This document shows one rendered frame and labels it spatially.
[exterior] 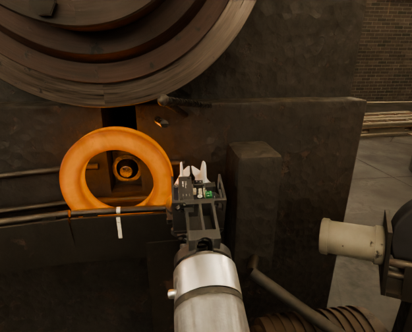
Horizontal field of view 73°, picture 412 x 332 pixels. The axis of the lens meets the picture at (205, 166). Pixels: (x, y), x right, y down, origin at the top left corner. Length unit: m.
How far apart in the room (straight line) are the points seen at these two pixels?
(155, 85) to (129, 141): 0.10
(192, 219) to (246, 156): 0.15
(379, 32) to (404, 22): 0.61
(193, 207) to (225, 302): 0.13
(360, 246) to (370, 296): 1.01
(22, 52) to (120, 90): 0.12
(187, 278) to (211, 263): 0.03
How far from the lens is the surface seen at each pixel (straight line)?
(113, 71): 0.41
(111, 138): 0.46
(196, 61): 0.42
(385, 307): 1.48
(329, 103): 0.61
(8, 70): 0.47
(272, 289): 0.52
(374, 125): 4.36
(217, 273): 0.31
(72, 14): 0.35
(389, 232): 0.48
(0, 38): 0.45
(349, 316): 0.60
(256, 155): 0.47
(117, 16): 0.34
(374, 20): 8.04
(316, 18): 0.64
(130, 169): 0.57
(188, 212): 0.37
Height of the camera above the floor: 0.94
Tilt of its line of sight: 20 degrees down
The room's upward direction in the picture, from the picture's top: straight up
